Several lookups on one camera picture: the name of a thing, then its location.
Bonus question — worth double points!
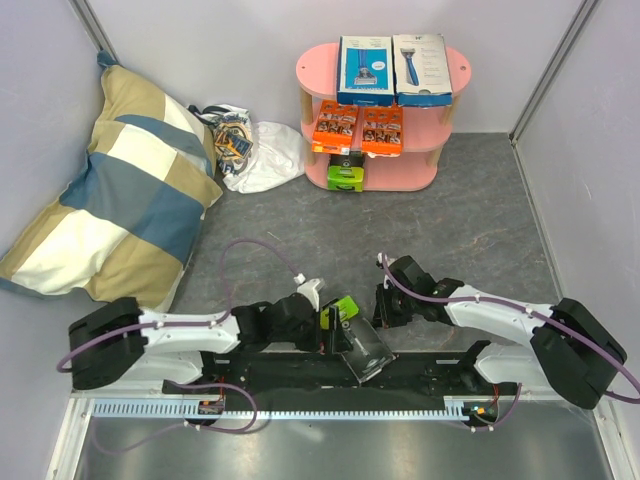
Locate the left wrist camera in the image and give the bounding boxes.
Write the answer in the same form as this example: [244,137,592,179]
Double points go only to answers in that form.
[294,273,325,312]

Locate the white blue razor box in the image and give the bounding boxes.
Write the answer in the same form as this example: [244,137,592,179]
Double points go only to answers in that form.
[392,34,453,108]

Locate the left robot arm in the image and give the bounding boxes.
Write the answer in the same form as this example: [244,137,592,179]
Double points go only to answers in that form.
[59,293,353,393]

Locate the blue razor box clear front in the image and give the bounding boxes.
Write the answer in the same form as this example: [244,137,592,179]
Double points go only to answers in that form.
[336,36,395,107]

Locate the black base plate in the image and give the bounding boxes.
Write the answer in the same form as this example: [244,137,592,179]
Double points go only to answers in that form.
[194,352,517,412]

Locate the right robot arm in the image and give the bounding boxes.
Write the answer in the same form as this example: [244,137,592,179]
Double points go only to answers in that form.
[377,253,639,410]

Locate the grey cable duct rail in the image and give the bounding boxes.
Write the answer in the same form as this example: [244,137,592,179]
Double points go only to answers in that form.
[92,398,469,421]

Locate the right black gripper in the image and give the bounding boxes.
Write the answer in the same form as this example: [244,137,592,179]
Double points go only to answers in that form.
[369,283,417,330]

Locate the striped blue beige pillow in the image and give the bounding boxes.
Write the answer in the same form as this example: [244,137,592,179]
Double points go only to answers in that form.
[1,52,222,312]

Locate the green black razor pack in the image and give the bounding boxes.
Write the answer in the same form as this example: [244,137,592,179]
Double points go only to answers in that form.
[327,152,365,192]

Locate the pink three-tier shelf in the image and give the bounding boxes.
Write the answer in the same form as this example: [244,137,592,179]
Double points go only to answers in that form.
[296,43,472,192]

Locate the black green razor box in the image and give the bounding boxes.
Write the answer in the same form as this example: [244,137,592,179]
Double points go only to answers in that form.
[321,296,395,385]

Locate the orange razor box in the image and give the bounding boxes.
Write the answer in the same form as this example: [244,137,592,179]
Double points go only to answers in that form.
[361,106,403,157]
[311,100,359,155]

